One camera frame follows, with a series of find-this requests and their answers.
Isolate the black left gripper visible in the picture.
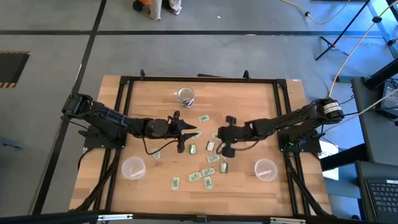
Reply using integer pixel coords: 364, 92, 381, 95
144, 111, 199, 154

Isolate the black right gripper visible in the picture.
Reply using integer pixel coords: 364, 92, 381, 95
217, 115, 252, 159

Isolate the blue white leaf mug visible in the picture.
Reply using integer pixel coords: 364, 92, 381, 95
173, 86, 195, 108

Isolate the clear plastic bin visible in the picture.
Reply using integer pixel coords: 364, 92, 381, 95
254, 158, 279, 182
121, 156, 147, 181

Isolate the white paper sheet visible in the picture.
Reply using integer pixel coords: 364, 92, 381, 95
319, 139, 340, 181

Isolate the silver bar clamp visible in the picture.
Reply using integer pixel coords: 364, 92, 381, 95
269, 217, 307, 224
97, 213, 134, 222

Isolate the person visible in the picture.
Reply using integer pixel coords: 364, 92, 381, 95
132, 0, 183, 21

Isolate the grey desk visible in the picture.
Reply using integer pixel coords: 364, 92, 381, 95
351, 76, 398, 166

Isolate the black tripod stand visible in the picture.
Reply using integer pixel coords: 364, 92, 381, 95
315, 0, 398, 62

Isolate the black electronic device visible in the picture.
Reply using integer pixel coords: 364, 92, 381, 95
377, 80, 398, 119

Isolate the black overhead rig bar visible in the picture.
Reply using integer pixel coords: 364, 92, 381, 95
0, 210, 398, 224

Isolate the black laptop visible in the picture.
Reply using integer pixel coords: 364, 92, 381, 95
364, 179, 398, 224

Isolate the black orange striped mat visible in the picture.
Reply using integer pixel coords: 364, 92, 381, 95
0, 50, 31, 89

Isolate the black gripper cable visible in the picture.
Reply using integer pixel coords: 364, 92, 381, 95
216, 140, 259, 156
141, 136, 180, 156

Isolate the black table frame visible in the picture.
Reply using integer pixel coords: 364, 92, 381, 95
70, 68, 332, 218

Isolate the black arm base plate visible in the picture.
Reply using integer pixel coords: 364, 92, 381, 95
79, 124, 127, 149
278, 129, 323, 153

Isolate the yellow cable black clip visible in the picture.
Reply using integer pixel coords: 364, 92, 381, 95
279, 0, 352, 26

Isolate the white cable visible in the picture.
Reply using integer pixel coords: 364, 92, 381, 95
323, 88, 398, 131

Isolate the long tan cable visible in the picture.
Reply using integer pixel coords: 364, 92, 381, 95
328, 0, 398, 97

